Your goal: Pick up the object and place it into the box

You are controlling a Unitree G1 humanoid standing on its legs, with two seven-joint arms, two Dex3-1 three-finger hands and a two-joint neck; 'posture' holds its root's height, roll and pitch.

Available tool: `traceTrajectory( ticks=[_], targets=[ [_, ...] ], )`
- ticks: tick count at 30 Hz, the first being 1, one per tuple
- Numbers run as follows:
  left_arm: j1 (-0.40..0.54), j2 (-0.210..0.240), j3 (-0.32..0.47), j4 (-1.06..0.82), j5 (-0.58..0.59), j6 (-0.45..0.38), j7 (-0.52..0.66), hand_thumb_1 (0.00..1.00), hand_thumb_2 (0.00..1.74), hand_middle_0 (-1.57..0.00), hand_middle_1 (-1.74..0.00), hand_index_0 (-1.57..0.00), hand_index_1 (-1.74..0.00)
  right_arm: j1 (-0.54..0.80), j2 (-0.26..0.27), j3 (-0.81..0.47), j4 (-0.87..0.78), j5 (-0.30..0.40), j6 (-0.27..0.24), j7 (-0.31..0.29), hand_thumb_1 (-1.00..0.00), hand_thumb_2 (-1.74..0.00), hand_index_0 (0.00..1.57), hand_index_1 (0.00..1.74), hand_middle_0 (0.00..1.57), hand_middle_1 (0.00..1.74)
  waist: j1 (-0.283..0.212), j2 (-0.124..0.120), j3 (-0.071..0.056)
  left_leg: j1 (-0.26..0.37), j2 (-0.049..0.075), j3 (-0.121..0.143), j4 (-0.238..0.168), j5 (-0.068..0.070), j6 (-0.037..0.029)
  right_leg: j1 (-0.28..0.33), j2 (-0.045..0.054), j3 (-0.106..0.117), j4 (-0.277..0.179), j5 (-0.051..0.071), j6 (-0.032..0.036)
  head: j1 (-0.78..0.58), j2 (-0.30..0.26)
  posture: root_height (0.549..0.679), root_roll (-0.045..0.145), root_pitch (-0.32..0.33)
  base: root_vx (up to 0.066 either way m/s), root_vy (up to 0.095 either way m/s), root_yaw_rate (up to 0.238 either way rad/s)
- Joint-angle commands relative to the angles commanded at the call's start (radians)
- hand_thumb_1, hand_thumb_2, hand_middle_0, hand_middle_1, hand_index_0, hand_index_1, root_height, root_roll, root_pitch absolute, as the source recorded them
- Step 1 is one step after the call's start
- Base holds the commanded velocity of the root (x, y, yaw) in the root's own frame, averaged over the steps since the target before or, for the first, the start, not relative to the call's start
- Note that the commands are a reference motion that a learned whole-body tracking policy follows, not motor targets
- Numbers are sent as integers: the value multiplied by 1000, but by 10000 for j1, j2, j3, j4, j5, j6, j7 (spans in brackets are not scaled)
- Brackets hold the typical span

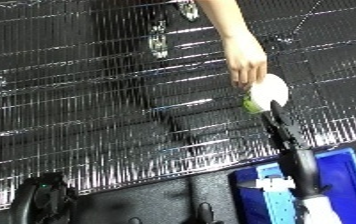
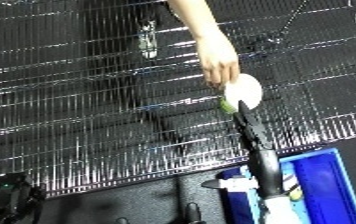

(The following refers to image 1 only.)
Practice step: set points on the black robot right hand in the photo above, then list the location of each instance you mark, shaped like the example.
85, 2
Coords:
296, 143

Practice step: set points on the pale robot right arm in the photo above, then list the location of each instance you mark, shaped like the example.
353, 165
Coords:
319, 211

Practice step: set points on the white paper cup green band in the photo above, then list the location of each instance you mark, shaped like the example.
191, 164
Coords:
270, 90

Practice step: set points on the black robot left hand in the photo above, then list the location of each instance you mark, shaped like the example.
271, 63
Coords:
41, 200

